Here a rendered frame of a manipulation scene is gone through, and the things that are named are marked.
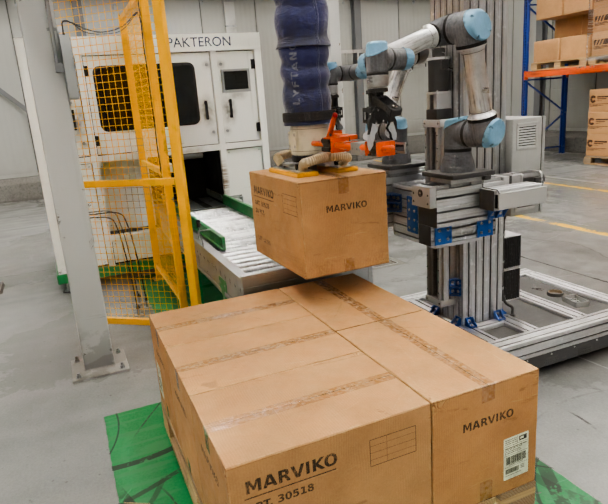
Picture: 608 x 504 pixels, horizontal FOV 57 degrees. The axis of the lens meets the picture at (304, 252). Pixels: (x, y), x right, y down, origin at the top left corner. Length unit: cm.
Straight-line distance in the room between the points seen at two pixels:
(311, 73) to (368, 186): 53
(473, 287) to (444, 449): 132
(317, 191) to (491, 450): 112
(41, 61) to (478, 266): 236
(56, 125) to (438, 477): 239
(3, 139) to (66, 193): 823
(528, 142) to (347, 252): 109
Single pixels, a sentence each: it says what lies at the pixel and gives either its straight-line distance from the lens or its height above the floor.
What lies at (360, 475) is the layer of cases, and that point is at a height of 39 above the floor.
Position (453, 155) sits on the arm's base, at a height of 111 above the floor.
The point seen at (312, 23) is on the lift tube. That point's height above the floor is 168.
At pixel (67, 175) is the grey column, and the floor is 110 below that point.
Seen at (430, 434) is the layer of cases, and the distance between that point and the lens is 172.
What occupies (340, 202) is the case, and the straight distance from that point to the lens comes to 232.
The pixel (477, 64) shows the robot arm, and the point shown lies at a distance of 239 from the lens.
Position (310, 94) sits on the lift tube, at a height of 141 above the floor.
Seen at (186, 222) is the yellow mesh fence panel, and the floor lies 75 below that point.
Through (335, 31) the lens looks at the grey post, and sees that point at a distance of 594.
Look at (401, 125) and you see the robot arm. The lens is 293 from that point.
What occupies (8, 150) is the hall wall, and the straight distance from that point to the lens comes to 1138.
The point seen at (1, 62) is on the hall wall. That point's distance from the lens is 1140.
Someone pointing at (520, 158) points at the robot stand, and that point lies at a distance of 293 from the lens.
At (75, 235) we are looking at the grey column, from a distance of 321.
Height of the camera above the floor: 138
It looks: 15 degrees down
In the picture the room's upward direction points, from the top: 4 degrees counter-clockwise
